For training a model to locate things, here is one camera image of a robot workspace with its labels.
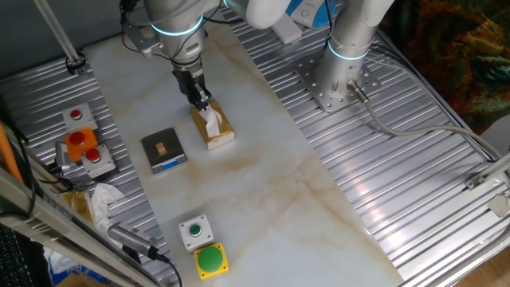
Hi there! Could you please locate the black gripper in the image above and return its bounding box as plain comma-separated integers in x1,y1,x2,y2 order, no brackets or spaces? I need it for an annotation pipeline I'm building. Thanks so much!
173,68,213,112

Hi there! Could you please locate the white tissue sheet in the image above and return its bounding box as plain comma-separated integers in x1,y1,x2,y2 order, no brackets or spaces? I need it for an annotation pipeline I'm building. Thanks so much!
198,106,223,139

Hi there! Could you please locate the gold tissue box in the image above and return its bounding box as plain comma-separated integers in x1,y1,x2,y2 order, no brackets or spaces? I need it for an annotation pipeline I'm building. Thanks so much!
189,98,236,151

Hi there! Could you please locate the white power strip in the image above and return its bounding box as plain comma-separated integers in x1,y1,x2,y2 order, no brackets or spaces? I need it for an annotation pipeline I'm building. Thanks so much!
271,14,303,45

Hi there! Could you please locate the grey box with red button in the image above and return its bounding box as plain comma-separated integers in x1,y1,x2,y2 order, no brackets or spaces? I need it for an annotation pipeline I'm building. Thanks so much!
80,143,117,179
61,102,99,133

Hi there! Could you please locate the orange box with red button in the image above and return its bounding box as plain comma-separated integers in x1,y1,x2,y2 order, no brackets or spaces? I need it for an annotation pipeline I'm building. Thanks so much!
63,127,100,163

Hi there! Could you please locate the white box with green button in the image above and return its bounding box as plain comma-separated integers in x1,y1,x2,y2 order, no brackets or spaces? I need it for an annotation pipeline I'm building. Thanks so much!
178,214,215,253

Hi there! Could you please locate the black pole clamp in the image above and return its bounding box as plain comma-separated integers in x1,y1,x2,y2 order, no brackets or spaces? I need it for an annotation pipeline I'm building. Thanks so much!
65,51,88,76

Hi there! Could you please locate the crumpled white tissue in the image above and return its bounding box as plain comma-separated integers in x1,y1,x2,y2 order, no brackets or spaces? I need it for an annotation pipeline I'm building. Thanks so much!
90,182,127,236

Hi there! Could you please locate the blue and white round device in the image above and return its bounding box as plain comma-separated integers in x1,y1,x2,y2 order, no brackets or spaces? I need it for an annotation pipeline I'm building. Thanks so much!
285,0,338,29

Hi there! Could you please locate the small silver metal device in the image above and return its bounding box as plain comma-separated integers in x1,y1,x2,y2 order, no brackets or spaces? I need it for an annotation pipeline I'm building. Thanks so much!
54,141,72,175

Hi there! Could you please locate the crumpled plastic bag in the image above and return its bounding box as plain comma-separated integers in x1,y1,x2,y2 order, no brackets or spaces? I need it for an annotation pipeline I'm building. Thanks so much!
59,190,96,226

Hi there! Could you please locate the yellow box with green button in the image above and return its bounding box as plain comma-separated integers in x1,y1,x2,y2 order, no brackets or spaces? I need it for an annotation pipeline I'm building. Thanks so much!
194,242,230,281

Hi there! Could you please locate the aluminium pole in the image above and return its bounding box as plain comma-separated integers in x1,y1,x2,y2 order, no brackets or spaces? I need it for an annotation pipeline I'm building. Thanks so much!
33,0,83,67

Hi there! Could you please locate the orange pole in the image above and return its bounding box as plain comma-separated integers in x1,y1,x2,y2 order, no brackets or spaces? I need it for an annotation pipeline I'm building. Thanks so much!
0,121,25,184

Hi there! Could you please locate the blue plastic bag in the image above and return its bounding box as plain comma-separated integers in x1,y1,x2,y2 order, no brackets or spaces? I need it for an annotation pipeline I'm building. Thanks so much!
43,246,108,287

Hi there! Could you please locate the black keyboard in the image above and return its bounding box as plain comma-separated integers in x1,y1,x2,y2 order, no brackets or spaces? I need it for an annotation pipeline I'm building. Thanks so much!
0,225,35,287

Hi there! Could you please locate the colourful patterned cloth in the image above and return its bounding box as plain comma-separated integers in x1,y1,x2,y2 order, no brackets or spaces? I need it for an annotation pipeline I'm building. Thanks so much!
380,0,510,135

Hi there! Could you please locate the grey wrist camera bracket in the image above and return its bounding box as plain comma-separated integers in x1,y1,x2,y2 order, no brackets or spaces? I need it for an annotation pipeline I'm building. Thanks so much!
122,22,163,60

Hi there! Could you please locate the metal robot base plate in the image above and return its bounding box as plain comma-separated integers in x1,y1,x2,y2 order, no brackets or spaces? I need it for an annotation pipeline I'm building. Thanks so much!
294,53,383,114

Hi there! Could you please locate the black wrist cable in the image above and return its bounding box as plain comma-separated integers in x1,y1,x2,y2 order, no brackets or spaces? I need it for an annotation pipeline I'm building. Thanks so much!
118,0,179,61

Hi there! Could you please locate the silver fixed camera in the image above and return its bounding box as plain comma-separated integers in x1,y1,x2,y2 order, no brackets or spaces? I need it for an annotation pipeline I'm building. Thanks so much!
107,221,160,260

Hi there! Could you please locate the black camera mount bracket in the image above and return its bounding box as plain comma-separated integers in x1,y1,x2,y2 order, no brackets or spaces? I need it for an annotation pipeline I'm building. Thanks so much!
121,243,143,265

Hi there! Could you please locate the black camera cable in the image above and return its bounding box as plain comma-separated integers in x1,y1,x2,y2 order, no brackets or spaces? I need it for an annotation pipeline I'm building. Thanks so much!
155,253,183,287

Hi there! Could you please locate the aluminium frame beam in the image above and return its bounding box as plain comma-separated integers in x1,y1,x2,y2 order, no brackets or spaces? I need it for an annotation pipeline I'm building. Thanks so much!
0,167,160,287

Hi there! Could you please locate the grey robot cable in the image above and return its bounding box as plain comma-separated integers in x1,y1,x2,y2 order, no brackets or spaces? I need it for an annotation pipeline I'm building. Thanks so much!
346,79,505,160

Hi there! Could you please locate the small metal corner bracket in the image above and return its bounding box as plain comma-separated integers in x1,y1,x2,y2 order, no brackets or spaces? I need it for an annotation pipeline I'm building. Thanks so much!
465,174,486,191

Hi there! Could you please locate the aluminium side rail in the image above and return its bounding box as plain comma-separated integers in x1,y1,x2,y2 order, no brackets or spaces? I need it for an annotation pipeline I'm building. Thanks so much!
476,151,510,180

